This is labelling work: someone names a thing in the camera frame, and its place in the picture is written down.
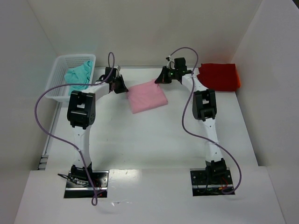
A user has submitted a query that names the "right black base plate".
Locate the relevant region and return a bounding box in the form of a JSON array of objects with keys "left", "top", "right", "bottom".
[{"left": 190, "top": 169, "right": 234, "bottom": 196}]

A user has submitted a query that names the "white plastic basket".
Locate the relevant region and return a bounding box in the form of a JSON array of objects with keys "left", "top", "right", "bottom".
[{"left": 45, "top": 54, "right": 96, "bottom": 102}]

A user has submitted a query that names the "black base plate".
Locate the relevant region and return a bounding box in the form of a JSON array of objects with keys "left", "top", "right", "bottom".
[
  {"left": 64, "top": 171, "right": 109, "bottom": 199},
  {"left": 190, "top": 169, "right": 234, "bottom": 196}
]

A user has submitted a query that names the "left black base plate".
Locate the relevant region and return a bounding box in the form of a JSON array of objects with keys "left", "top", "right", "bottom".
[{"left": 64, "top": 171, "right": 109, "bottom": 199}]

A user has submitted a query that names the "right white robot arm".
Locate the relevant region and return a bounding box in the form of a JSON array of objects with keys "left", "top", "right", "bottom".
[{"left": 155, "top": 56, "right": 227, "bottom": 185}]

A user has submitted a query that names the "red folded t shirt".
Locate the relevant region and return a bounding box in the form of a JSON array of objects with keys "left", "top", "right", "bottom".
[{"left": 197, "top": 63, "right": 241, "bottom": 92}]

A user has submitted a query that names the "teal t shirt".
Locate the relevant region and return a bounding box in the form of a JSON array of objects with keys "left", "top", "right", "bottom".
[{"left": 64, "top": 61, "right": 93, "bottom": 95}]

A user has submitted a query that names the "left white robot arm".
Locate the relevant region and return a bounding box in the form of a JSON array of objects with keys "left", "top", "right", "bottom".
[{"left": 67, "top": 65, "right": 128, "bottom": 185}]

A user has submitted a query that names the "pink polo shirt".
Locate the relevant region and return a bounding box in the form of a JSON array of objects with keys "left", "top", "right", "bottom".
[{"left": 127, "top": 80, "right": 168, "bottom": 114}]

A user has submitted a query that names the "white cable chain segment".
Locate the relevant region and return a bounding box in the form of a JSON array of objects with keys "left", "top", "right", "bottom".
[{"left": 38, "top": 155, "right": 49, "bottom": 171}]

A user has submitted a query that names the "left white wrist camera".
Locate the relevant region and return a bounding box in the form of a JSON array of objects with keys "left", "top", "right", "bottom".
[{"left": 115, "top": 65, "right": 121, "bottom": 77}]

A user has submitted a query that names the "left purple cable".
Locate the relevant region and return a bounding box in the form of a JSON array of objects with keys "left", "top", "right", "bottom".
[{"left": 34, "top": 52, "right": 115, "bottom": 206}]

